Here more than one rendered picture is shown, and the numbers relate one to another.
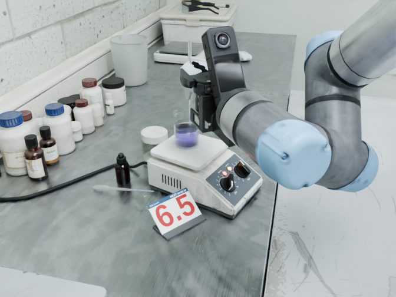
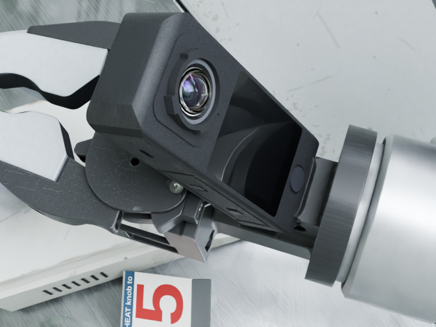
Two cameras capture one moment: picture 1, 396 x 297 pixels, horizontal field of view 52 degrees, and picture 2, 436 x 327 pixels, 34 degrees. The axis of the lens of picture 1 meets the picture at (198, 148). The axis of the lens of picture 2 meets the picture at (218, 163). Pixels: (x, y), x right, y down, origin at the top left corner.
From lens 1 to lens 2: 0.52 m
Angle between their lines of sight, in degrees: 48
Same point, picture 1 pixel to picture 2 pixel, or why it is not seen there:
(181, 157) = (64, 237)
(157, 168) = (24, 293)
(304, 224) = (366, 122)
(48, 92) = not seen: outside the picture
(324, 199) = (335, 21)
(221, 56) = (219, 138)
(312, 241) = not seen: hidden behind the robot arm
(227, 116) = (396, 301)
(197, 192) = (155, 259)
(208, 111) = (205, 230)
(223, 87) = (272, 198)
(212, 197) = not seen: hidden behind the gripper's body
